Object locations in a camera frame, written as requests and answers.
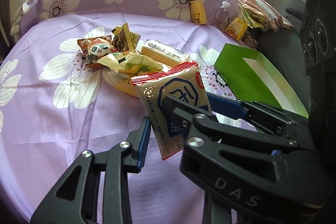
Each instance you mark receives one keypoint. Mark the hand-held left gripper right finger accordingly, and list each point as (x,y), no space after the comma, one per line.
(216,211)

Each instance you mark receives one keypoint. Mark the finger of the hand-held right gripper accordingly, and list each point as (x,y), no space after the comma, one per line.
(225,106)
(189,119)

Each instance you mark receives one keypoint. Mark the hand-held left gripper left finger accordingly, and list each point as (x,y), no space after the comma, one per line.
(143,145)

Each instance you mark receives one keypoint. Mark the white blue snack packet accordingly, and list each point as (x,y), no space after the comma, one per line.
(168,87)

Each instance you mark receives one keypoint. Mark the green paper box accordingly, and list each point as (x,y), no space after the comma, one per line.
(236,69)

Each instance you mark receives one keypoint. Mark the orange panda snack packet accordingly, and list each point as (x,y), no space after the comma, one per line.
(98,50)

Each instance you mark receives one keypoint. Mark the yellow orange snack packet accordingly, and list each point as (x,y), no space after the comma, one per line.
(124,86)

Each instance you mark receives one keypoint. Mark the brown nut packet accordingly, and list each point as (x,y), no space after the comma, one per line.
(250,40)

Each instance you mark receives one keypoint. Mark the clear cracker packet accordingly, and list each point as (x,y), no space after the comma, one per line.
(162,52)

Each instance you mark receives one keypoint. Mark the yellow carton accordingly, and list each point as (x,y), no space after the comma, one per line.
(236,29)

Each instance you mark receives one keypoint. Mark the purple floral bedsheet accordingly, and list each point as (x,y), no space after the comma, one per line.
(65,134)

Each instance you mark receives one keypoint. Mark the green yellow corn snack packet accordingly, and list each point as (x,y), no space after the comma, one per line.
(131,64)

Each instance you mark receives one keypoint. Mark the grey sofa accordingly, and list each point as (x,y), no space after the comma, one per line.
(288,56)

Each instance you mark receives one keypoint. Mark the clear plastic bottle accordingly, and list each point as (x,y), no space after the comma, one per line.
(220,16)

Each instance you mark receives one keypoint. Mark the yellow bear bottle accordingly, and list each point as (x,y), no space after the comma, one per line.
(199,12)

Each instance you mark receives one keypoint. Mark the stack of folded cloths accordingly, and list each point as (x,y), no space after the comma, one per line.
(260,11)

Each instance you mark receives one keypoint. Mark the gold foil snack packet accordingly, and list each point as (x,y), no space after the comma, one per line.
(126,39)

